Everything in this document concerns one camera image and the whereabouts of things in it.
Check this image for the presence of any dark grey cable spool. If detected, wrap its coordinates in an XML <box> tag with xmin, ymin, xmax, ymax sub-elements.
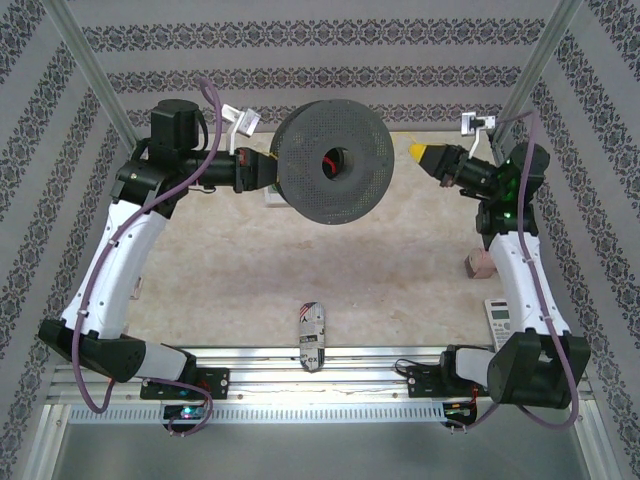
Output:
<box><xmin>269</xmin><ymin>98</ymin><xmax>396</xmax><ymax>226</ymax></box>

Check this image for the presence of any white plastic bin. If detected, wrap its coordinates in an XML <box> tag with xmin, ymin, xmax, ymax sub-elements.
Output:
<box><xmin>263</xmin><ymin>184</ymin><xmax>291</xmax><ymax>209</ymax></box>

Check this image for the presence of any white calculator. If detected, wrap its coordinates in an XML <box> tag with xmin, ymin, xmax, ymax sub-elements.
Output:
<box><xmin>483</xmin><ymin>297</ymin><xmax>516</xmax><ymax>349</ymax></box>

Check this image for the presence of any newspaper print case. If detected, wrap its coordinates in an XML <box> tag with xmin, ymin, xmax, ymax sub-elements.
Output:
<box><xmin>298</xmin><ymin>301</ymin><xmax>327</xmax><ymax>374</ymax></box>

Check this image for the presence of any left control board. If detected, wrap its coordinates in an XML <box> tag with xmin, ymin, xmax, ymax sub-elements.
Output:
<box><xmin>163</xmin><ymin>404</ymin><xmax>207</xmax><ymax>421</ymax></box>

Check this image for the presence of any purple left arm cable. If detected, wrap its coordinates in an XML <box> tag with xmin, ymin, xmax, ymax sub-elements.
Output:
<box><xmin>72</xmin><ymin>77</ymin><xmax>224</xmax><ymax>437</ymax></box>

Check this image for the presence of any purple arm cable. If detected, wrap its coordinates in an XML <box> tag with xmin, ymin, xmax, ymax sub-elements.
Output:
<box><xmin>72</xmin><ymin>77</ymin><xmax>224</xmax><ymax>437</ymax></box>
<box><xmin>464</xmin><ymin>110</ymin><xmax>581</xmax><ymax>434</ymax></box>

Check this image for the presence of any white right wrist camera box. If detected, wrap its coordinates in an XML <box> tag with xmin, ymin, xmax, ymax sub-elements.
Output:
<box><xmin>459</xmin><ymin>112</ymin><xmax>497</xmax><ymax>157</ymax></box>

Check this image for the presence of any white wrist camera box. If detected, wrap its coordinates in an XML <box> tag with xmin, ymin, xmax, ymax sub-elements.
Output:
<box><xmin>219</xmin><ymin>103</ymin><xmax>261</xmax><ymax>156</ymax></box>
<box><xmin>459</xmin><ymin>112</ymin><xmax>497</xmax><ymax>157</ymax></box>

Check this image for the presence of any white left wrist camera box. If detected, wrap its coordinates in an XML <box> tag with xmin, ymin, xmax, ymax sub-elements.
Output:
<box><xmin>219</xmin><ymin>103</ymin><xmax>261</xmax><ymax>156</ymax></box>

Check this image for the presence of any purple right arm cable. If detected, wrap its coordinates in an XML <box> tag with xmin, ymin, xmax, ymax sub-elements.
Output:
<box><xmin>464</xmin><ymin>110</ymin><xmax>581</xmax><ymax>434</ymax></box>

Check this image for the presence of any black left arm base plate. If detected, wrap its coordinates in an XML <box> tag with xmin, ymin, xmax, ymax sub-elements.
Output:
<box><xmin>141</xmin><ymin>367</ymin><xmax>230</xmax><ymax>401</ymax></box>

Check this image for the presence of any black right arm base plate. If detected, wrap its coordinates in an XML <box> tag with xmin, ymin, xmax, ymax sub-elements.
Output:
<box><xmin>405</xmin><ymin>363</ymin><xmax>498</xmax><ymax>400</ymax></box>

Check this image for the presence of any aluminium frame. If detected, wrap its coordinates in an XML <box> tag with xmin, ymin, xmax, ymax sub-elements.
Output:
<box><xmin>37</xmin><ymin>0</ymin><xmax>609</xmax><ymax>480</ymax></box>

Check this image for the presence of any slotted white cable duct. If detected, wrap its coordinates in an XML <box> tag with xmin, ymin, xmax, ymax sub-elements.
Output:
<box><xmin>67</xmin><ymin>403</ymin><xmax>446</xmax><ymax>424</ymax></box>

